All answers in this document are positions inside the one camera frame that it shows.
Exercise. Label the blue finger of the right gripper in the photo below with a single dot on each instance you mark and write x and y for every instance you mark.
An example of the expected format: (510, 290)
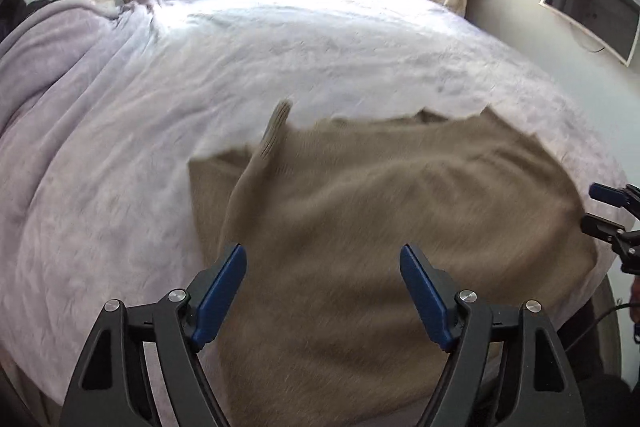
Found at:
(600, 228)
(613, 196)

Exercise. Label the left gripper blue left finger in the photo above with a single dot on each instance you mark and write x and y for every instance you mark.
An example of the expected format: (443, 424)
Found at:
(111, 386)

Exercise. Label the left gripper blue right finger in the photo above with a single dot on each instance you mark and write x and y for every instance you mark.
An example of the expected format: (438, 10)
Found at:
(536, 386)

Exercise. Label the olive brown knit sweater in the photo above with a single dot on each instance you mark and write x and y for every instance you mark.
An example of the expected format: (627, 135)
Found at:
(322, 331)

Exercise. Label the black clothes pile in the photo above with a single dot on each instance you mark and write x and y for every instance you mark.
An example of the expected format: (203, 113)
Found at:
(13, 12)

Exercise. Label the person's right hand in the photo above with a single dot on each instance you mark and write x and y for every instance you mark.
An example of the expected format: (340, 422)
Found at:
(634, 299)

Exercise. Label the lavender quilted bedspread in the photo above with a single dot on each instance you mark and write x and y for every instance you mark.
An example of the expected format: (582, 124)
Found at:
(102, 110)

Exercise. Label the wall mounted curved television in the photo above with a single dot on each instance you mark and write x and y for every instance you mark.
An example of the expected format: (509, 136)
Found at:
(614, 24)

